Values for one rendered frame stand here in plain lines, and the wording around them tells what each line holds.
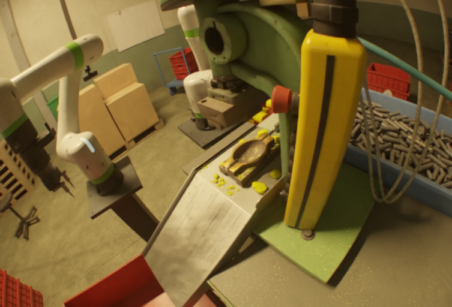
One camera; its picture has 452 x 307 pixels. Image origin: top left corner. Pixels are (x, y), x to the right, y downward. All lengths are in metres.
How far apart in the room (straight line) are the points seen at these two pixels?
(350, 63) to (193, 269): 0.55
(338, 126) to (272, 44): 0.16
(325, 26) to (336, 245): 0.39
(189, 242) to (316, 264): 0.34
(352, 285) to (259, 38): 0.51
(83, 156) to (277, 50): 0.70
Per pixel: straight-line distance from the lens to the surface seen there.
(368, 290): 0.50
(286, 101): 0.26
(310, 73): 0.22
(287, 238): 0.45
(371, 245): 0.53
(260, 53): 0.35
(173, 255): 0.63
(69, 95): 0.96
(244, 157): 0.58
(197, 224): 0.57
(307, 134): 0.25
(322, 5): 0.22
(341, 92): 0.22
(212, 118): 0.43
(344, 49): 0.21
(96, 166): 0.81
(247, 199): 0.51
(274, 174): 0.53
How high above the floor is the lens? 1.41
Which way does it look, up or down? 36 degrees down
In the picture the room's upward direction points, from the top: 15 degrees counter-clockwise
